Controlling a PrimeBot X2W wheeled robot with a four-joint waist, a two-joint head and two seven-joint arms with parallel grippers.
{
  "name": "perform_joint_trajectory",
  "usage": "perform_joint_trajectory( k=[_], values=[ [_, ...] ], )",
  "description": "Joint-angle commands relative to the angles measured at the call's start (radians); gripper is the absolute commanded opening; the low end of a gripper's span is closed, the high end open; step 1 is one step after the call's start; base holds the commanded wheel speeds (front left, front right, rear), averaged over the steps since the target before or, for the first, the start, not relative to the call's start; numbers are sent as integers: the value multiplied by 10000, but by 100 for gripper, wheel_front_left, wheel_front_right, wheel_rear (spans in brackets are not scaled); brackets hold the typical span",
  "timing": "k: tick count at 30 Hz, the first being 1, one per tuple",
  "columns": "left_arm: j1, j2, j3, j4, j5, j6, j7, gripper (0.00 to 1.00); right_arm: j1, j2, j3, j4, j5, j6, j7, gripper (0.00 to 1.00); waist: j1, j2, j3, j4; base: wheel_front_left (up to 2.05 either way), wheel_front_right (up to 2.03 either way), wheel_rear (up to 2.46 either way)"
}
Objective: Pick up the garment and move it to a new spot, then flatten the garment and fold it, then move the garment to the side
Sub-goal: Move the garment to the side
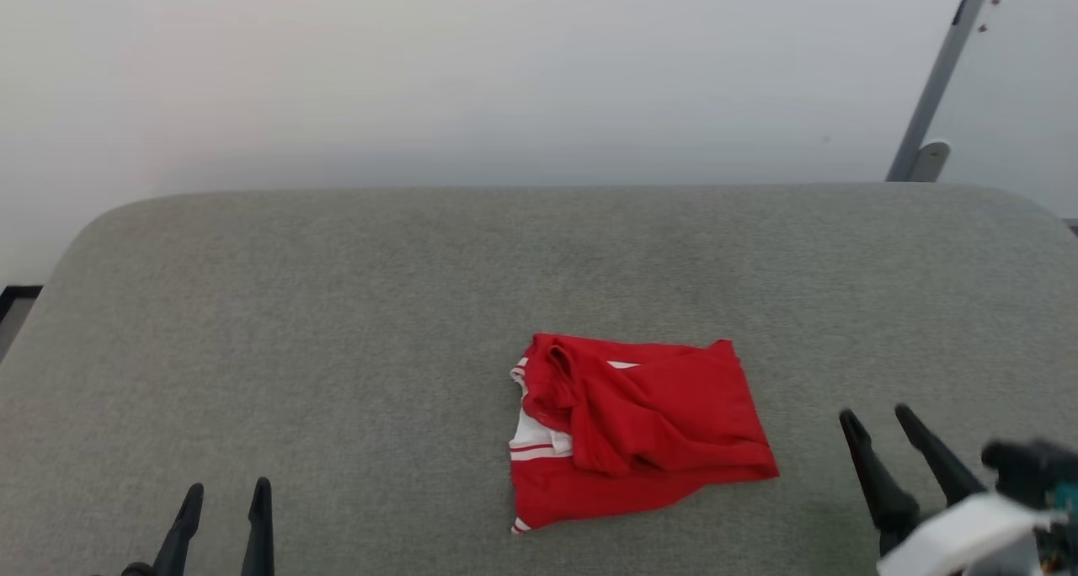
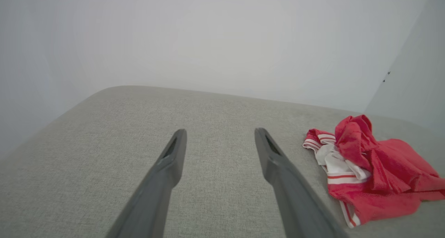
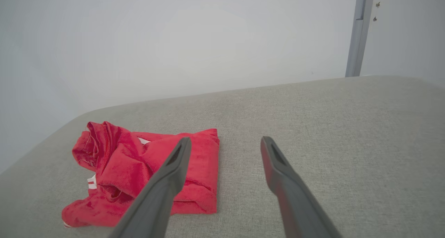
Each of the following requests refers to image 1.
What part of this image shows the grey slanted metal post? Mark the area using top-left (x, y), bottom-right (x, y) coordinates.
top-left (885, 0), bottom-right (1000, 183)

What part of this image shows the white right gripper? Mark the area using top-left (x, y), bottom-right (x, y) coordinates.
top-left (839, 403), bottom-right (1072, 576)

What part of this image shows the grey rounded metal tab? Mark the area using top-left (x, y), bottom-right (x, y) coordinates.
top-left (910, 141), bottom-right (952, 183)

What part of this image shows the red white-trimmed garment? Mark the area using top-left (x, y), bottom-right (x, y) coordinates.
top-left (508, 333), bottom-right (781, 535)

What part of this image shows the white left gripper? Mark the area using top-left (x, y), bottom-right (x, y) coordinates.
top-left (118, 477), bottom-right (275, 576)

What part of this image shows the black floor edge strip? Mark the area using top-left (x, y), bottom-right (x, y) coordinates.
top-left (0, 285), bottom-right (44, 362)

